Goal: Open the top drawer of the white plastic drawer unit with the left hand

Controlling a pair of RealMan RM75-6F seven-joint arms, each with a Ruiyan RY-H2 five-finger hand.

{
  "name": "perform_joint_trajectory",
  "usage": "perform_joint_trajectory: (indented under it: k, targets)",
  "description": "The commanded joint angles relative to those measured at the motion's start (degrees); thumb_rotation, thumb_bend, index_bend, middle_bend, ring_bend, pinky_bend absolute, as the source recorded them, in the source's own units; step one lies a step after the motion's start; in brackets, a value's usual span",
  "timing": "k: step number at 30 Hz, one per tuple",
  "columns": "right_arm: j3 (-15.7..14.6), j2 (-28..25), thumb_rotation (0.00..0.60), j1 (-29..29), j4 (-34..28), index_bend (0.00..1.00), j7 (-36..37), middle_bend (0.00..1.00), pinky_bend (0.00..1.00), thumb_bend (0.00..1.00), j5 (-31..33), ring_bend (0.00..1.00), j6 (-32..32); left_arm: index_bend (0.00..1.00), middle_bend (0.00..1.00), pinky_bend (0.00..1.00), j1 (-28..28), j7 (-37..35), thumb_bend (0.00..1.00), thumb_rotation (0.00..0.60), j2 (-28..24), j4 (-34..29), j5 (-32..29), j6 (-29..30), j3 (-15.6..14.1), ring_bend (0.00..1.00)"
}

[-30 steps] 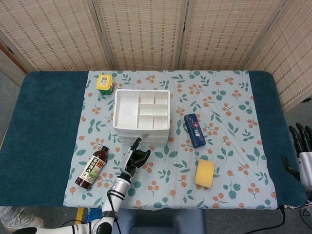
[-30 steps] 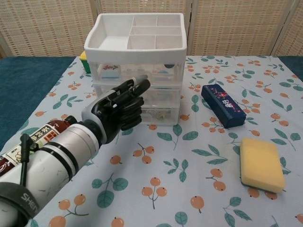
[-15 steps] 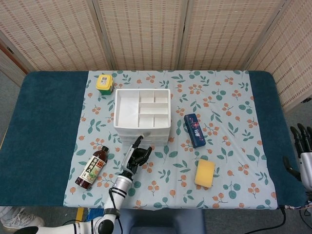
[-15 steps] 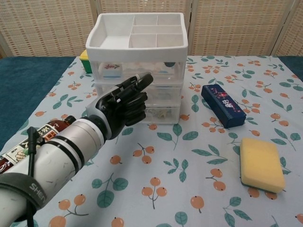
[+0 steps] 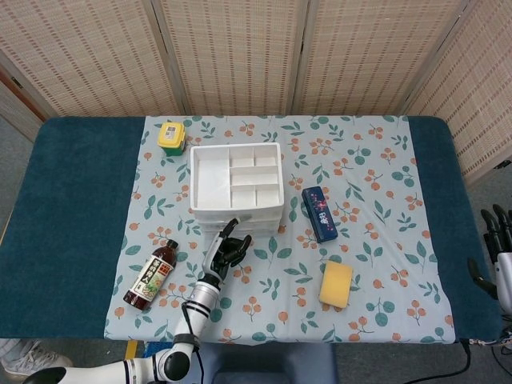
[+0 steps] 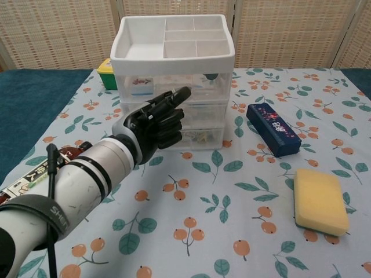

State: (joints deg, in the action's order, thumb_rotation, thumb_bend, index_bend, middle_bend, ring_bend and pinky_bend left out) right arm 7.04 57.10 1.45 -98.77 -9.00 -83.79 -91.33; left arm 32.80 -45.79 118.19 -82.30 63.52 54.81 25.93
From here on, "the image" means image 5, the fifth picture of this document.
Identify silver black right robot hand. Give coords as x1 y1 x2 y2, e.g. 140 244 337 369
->
467 203 512 315

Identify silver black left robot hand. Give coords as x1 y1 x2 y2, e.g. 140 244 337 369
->
202 218 254 286

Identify brown tea bottle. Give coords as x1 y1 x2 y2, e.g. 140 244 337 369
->
122 238 180 311

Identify blue plastic crate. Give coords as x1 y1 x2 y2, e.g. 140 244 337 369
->
145 341 178 362

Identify dark blue floral box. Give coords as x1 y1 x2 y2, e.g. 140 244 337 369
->
301 186 338 244

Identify blue padded seat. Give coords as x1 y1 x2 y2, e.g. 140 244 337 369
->
198 342 338 384

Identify yellow sponge with green base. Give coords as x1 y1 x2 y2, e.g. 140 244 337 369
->
318 260 355 310

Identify green container with yellow lid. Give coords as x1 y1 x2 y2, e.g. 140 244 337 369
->
156 122 189 158

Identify floral fruit print tablecloth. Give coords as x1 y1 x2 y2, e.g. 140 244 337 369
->
102 114 458 345

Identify teal table cover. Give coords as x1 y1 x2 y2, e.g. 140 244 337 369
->
0 115 503 346

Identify bamboo folding screen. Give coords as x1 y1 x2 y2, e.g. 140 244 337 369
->
0 0 512 188

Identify white sneaker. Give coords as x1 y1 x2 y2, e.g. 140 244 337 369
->
0 338 74 378

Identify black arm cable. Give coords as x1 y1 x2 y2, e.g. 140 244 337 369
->
181 300 202 352

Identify white plastic drawer organizer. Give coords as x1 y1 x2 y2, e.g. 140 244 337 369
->
189 142 286 238

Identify black floor cable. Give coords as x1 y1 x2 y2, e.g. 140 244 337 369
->
458 338 474 376

